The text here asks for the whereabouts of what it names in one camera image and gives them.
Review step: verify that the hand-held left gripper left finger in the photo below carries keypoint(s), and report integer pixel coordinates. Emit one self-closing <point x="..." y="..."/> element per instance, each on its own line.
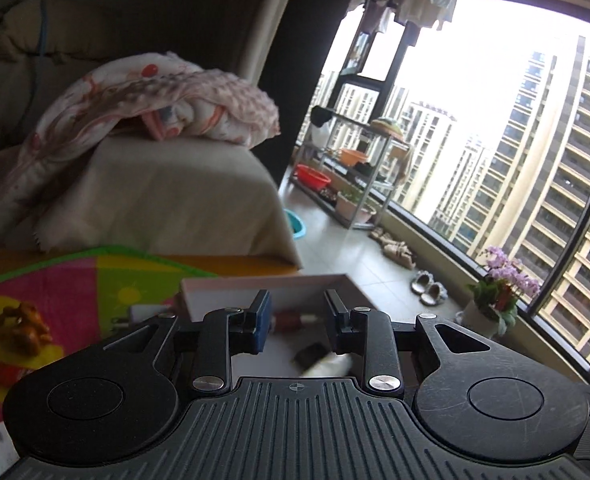
<point x="264" y="327"/>

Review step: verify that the dark red bottle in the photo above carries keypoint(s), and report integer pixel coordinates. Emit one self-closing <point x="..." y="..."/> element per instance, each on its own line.
<point x="290" y="321"/>

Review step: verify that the orange plastic basin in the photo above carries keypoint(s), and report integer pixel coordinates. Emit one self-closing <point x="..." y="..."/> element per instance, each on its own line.
<point x="355" y="156"/>

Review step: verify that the pink cardboard box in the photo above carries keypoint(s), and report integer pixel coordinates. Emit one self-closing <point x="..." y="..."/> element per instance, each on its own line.
<point x="235" y="287"/>

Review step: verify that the beige pillow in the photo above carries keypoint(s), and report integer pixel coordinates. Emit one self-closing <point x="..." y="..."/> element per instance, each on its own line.
<point x="67" y="30"/>

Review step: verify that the beige sofa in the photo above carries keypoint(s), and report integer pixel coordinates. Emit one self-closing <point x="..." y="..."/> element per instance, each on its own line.
<point x="175" y="195"/>

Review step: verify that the apartment towers outside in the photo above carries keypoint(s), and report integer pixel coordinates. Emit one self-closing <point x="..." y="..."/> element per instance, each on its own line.
<point x="540" y="160"/>

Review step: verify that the pink printed blanket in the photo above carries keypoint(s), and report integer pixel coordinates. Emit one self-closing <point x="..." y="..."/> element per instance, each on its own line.
<point x="125" y="90"/>

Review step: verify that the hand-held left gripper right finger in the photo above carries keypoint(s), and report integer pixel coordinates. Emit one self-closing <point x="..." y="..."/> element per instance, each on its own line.
<point x="332" y="329"/>

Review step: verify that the brown toy dog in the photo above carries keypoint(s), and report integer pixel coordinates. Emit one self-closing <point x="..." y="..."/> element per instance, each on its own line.
<point x="25" y="327"/>

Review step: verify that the small red toy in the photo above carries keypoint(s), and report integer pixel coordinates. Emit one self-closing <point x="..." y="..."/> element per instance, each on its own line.
<point x="10" y="374"/>

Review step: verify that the small black item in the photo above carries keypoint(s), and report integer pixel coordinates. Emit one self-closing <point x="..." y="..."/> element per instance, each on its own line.
<point x="311" y="355"/>

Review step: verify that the green potted plant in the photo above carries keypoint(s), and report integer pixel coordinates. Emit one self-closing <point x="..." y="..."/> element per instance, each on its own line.
<point x="347" y="207"/>

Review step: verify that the black and white bag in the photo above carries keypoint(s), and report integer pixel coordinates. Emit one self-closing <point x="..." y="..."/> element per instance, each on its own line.
<point x="320" y="127"/>

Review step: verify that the purple potted orchid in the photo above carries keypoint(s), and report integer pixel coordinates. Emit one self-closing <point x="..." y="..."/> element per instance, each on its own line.
<point x="505" y="280"/>

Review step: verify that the black window frame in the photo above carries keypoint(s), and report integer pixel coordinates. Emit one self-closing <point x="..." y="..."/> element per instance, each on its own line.
<point x="570" y="265"/>

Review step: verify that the teal plastic basin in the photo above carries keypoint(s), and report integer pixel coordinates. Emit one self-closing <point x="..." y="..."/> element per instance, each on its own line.
<point x="297" y="225"/>

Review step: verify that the red plastic basin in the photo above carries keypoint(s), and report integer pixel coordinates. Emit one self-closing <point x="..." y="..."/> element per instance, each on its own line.
<point x="312" y="177"/>

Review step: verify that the beige shoe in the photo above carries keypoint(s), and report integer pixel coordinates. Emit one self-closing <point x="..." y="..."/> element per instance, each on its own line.
<point x="381" y="236"/>
<point x="400" y="254"/>

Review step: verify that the colourful play mat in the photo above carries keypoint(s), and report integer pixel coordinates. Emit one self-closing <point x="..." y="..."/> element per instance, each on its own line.
<point x="75" y="285"/>

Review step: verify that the metal shelf rack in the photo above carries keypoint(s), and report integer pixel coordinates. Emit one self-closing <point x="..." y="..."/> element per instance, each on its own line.
<point x="320" y="196"/>

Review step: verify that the silver slipper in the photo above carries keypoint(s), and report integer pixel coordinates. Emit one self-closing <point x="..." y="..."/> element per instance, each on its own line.
<point x="420" y="282"/>
<point x="434" y="294"/>

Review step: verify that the green hat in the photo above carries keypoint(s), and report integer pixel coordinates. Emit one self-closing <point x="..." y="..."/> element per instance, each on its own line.
<point x="386" y="126"/>

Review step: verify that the white cloth item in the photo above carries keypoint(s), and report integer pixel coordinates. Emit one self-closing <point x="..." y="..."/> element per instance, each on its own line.
<point x="330" y="365"/>

